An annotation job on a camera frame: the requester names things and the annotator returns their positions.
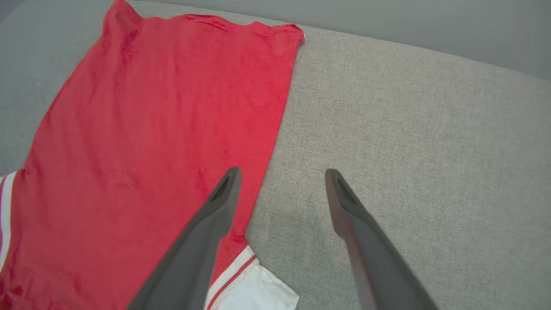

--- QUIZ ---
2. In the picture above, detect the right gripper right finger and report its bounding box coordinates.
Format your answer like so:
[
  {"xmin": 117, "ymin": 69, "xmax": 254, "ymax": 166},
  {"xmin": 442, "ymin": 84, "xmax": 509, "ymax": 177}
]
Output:
[{"xmin": 325, "ymin": 169, "xmax": 440, "ymax": 310}]

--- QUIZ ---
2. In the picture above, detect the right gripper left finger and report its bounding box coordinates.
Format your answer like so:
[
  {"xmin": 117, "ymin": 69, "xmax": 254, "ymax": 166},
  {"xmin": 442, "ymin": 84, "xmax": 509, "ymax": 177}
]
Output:
[{"xmin": 127, "ymin": 167, "xmax": 242, "ymax": 310}]

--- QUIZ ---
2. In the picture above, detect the red and white shirt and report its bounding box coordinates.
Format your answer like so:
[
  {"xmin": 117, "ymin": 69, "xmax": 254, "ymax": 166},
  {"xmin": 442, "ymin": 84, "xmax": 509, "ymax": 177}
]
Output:
[{"xmin": 0, "ymin": 0, "xmax": 307, "ymax": 310}]

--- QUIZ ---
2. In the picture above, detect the grey fabric sofa seat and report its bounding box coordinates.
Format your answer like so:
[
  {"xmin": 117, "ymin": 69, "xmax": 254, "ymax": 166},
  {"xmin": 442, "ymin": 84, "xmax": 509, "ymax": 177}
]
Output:
[{"xmin": 0, "ymin": 0, "xmax": 551, "ymax": 310}]

